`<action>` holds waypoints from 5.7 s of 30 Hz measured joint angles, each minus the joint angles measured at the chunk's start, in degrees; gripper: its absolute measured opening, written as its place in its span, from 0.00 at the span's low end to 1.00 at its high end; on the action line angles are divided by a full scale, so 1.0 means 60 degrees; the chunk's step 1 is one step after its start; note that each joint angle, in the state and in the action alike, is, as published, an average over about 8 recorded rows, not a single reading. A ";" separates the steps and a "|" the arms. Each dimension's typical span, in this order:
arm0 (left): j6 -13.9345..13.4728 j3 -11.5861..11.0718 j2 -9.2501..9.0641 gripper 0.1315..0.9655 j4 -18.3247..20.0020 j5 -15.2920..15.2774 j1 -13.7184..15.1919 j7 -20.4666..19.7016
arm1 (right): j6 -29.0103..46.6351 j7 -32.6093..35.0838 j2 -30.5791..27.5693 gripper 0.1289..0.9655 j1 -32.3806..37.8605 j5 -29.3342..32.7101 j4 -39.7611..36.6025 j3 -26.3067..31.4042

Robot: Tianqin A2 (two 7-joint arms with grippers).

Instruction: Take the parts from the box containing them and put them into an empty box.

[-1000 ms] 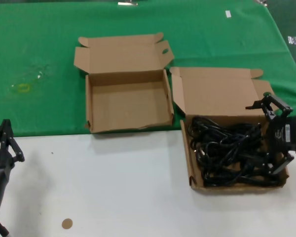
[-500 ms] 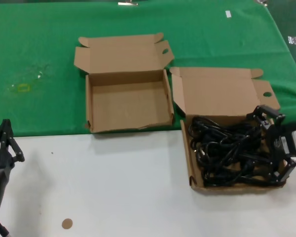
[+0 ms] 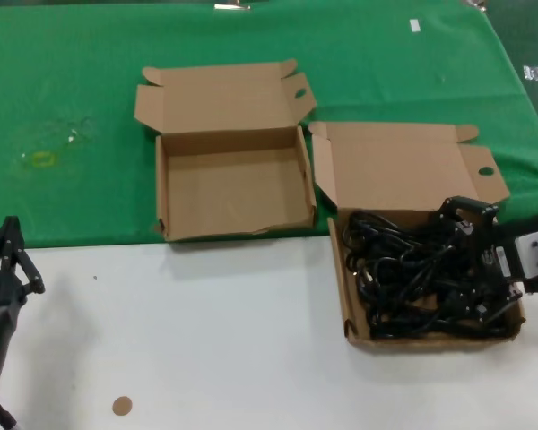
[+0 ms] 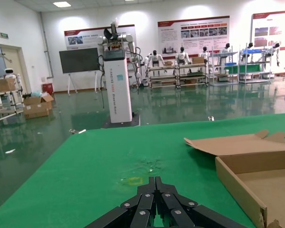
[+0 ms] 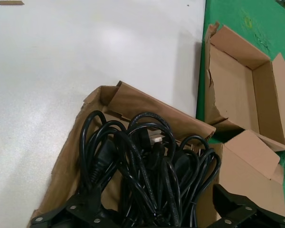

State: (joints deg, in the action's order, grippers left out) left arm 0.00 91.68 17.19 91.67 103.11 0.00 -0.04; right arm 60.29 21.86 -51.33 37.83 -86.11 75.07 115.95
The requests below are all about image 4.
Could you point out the narrow wall poster board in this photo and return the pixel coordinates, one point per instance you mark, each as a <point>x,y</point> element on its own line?
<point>85,38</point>

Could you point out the cardboard carton on rack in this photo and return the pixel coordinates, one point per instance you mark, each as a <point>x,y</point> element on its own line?
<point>3,85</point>

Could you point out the beige door with frame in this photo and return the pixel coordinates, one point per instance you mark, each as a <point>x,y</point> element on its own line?
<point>10,57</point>

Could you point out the large cardboard box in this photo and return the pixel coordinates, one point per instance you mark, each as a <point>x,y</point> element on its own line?
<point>198,60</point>

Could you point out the white pipe rack workbench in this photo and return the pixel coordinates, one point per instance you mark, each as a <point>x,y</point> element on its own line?
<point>13,99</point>

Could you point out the small cardboard box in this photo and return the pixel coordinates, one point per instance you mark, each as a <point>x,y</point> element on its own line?
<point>167,63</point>

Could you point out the white wall pipe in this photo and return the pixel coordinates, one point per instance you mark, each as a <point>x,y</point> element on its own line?
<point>46,47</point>

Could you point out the white paper scrap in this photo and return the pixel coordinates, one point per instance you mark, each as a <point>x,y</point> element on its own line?
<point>10,151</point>

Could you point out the green exit sign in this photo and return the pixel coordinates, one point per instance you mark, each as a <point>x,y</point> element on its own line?
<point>4,35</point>

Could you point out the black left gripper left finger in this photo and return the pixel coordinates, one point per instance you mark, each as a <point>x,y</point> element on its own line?
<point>142,202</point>

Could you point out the open cardboard box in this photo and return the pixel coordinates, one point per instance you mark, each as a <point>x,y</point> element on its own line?
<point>240,145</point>

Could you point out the white tower robot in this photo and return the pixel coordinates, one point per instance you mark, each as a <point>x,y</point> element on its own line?
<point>118,95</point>

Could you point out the small white humanoid robot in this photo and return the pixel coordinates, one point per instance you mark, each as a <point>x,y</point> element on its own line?
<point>9,71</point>

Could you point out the black display screen on stand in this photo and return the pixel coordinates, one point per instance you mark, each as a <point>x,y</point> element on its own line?
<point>78,60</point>

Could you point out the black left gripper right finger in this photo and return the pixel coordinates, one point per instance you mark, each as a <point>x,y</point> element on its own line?
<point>171,202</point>

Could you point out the open cardboard carton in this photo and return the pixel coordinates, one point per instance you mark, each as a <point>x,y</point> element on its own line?
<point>36,109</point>

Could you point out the wall poster with red photos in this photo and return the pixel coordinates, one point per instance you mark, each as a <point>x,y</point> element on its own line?
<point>275,23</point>

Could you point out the teal plastic bag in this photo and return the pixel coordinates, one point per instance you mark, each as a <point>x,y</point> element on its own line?
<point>36,94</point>

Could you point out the green tablecloth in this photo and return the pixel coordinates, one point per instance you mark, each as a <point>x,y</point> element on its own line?
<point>85,178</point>

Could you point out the beige pipe workbench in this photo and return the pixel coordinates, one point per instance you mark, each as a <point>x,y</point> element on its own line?
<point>162,77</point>
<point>192,76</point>

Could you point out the grey metal shelf rack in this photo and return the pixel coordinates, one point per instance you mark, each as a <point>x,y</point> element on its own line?
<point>229,64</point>
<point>250,69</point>

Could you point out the wide wall poster board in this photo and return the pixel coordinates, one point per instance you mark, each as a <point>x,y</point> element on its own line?
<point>171,35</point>

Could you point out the metal table clip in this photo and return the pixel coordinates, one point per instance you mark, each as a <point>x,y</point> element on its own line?
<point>211,118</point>
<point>74,130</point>

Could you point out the white humanoid robot black head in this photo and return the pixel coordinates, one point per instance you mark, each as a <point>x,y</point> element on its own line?
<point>205,54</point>
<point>276,47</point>
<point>225,51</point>
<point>249,45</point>
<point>182,57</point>
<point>154,59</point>

